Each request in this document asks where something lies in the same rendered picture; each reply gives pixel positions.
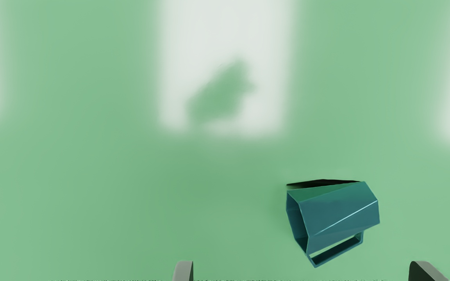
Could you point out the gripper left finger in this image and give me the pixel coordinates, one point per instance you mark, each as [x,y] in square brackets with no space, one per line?
[183,272]

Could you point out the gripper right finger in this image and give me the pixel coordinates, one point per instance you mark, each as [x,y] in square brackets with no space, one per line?
[424,273]

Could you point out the teal faceted mug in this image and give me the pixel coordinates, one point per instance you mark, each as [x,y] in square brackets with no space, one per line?
[334,212]

